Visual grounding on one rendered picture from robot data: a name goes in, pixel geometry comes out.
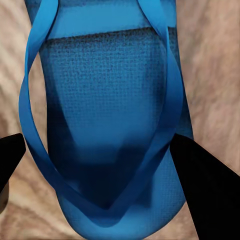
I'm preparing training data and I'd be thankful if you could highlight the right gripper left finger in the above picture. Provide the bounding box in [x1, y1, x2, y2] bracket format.
[0, 133, 26, 193]

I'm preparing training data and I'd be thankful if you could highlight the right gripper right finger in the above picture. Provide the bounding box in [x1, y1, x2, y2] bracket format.
[169, 133, 240, 240]

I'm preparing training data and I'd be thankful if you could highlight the sandal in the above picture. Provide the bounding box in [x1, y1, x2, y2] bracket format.
[18, 0, 194, 240]

